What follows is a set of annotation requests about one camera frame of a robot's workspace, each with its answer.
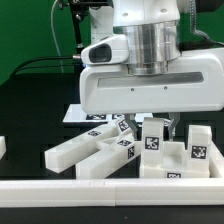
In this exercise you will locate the white long front beam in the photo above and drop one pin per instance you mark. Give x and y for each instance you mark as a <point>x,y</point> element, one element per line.
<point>106,161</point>

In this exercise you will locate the white tagged block on beam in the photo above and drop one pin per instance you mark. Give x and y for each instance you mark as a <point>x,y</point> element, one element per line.
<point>122,125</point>

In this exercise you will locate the white chair seat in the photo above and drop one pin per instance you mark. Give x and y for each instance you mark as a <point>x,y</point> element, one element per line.
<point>172,165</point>

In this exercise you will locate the white L-shaped fence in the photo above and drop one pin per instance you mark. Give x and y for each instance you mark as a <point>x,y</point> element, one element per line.
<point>118,192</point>

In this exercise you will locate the white marker tag board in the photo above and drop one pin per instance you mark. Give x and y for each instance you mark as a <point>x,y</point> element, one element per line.
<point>75,114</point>

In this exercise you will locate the white long back beam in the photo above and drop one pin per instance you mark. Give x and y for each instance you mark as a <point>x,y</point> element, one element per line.
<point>67,154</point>

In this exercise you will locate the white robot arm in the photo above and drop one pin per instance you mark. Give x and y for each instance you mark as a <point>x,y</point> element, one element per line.
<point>155,61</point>

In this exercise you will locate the white long beam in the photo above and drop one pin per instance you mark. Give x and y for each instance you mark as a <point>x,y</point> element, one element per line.
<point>67,154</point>
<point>106,161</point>

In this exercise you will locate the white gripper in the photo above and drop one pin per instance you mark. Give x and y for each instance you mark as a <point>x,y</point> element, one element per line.
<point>192,82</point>

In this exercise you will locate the white block at left edge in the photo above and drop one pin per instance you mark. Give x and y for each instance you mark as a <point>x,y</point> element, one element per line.
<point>2,146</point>

